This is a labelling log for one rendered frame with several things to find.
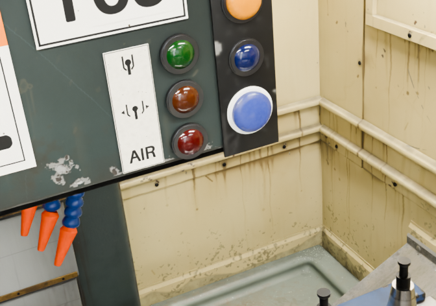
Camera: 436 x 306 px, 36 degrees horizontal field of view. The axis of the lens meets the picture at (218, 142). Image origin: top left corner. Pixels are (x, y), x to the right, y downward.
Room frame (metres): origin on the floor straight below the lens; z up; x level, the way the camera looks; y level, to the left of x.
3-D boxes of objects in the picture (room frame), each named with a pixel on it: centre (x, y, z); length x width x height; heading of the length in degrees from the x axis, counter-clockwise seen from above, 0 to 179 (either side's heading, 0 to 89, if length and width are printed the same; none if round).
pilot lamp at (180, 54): (0.42, 0.02, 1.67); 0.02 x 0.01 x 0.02; 112
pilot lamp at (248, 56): (0.44, -0.03, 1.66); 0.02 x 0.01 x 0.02; 112
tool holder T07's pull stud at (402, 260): (0.62, -0.20, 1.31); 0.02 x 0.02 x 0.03
